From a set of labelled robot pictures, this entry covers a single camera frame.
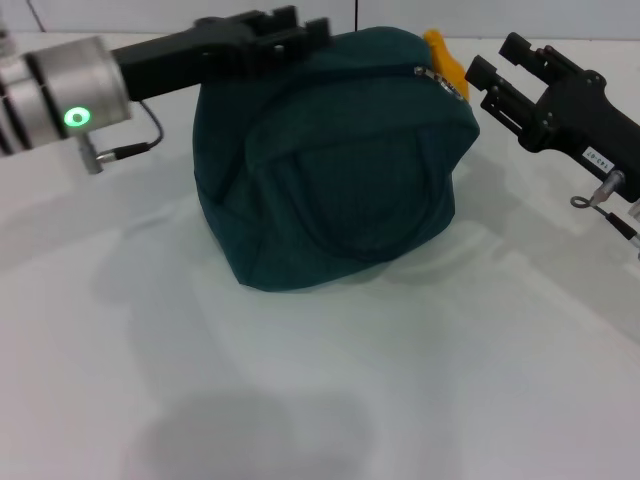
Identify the yellow banana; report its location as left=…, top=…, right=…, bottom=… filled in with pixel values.
left=422, top=29, right=471, bottom=104

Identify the metal zipper pull ring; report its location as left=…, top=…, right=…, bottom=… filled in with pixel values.
left=412, top=63, right=475, bottom=107

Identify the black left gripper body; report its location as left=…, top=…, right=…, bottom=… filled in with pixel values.
left=109, top=16, right=262, bottom=102

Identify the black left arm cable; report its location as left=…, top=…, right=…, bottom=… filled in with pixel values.
left=83, top=98, right=166, bottom=176

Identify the dark teal insulated lunch bag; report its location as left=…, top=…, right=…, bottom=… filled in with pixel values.
left=192, top=25, right=481, bottom=295

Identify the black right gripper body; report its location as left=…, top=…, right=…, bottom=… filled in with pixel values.
left=518, top=66, right=640, bottom=205

